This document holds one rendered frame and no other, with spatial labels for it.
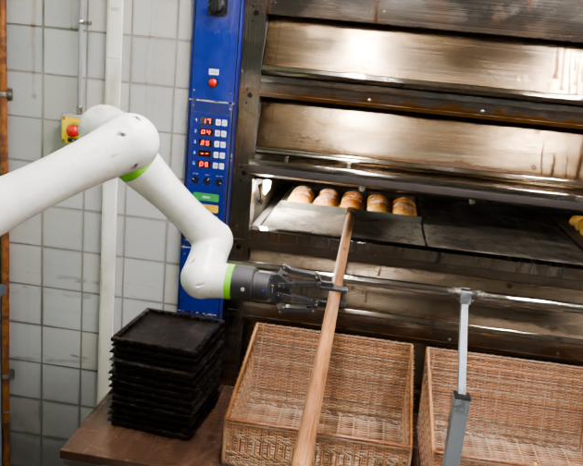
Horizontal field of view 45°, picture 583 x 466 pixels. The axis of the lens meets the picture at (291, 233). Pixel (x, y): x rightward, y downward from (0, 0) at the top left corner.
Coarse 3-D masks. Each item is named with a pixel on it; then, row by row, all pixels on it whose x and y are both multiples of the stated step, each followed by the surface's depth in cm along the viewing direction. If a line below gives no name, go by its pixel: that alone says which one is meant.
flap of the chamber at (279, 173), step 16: (272, 176) 228; (288, 176) 222; (304, 176) 221; (320, 176) 221; (336, 176) 220; (416, 192) 224; (432, 192) 217; (448, 192) 217; (464, 192) 216; (480, 192) 216; (544, 208) 231; (560, 208) 214; (576, 208) 213
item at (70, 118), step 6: (66, 114) 236; (72, 114) 237; (66, 120) 235; (72, 120) 234; (78, 120) 234; (66, 126) 235; (78, 126) 235; (66, 132) 236; (66, 138) 236; (72, 138) 236; (78, 138) 236
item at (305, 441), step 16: (352, 224) 253; (336, 272) 195; (336, 304) 171; (320, 336) 152; (320, 352) 143; (320, 368) 136; (320, 384) 130; (320, 400) 125; (304, 416) 118; (304, 432) 113; (304, 448) 108; (304, 464) 104
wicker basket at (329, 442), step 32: (256, 352) 248; (288, 352) 247; (352, 352) 244; (384, 352) 243; (256, 384) 247; (288, 384) 246; (352, 384) 244; (384, 384) 243; (256, 416) 237; (288, 416) 239; (320, 416) 241; (352, 416) 243; (384, 416) 243; (224, 448) 209; (256, 448) 219; (288, 448) 220; (320, 448) 204; (352, 448) 204; (384, 448) 202
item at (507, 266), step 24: (264, 240) 243; (288, 240) 242; (312, 240) 241; (336, 240) 240; (360, 240) 241; (456, 264) 237; (480, 264) 236; (504, 264) 235; (528, 264) 234; (552, 264) 234; (576, 264) 237
